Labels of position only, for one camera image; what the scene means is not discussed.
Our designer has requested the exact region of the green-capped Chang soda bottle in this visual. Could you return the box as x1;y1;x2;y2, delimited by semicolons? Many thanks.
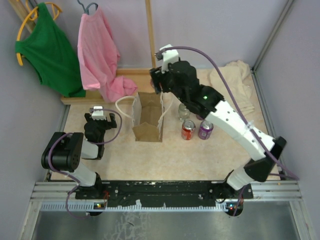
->
178;103;191;122

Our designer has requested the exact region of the canvas bag with rope handles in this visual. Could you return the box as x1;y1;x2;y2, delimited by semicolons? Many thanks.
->
115;92;174;143

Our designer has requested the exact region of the red Coke can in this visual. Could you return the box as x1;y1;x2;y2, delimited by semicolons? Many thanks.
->
181;119;196;140
150;79;155;89

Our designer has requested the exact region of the purple Fanta soda can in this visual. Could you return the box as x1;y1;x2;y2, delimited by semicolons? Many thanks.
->
196;114;204;121

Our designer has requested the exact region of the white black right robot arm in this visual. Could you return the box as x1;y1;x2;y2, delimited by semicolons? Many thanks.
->
152;60;287;198

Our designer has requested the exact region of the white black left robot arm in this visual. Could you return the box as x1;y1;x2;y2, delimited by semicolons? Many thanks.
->
41;109;123;199

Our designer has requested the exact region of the wooden clothes rack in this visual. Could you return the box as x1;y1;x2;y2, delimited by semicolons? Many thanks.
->
9;0;156;105

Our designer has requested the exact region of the beige folded cloth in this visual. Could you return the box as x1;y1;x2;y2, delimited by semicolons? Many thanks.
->
208;60;255;115

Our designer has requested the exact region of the pink t-shirt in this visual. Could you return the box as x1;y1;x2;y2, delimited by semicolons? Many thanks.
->
77;7;138;102

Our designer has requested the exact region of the green tank top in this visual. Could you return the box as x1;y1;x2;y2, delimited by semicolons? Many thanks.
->
15;2;86;98

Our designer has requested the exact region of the grey clothes hanger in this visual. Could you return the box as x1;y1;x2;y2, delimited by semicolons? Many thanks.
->
77;0;99;15

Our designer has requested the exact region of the yellow clothes hanger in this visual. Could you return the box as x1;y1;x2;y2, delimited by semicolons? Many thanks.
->
16;2;63;66

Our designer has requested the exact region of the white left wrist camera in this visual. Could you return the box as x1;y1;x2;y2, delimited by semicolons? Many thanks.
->
89;106;106;121

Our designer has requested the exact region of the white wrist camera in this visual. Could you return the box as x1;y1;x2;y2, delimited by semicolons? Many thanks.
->
89;106;106;121
155;44;180;73

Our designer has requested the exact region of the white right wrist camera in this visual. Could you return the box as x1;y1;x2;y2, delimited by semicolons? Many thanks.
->
155;44;180;73

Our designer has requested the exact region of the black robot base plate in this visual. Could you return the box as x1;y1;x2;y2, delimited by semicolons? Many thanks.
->
75;180;241;208

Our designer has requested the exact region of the aluminium frame rail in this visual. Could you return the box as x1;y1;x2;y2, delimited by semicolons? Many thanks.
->
30;180;302;214

